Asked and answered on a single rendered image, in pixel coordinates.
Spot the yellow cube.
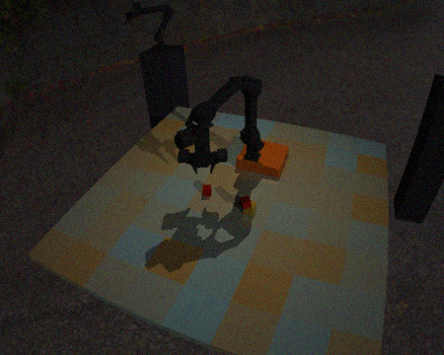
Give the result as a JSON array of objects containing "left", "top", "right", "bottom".
[{"left": 243, "top": 201, "right": 257, "bottom": 216}]

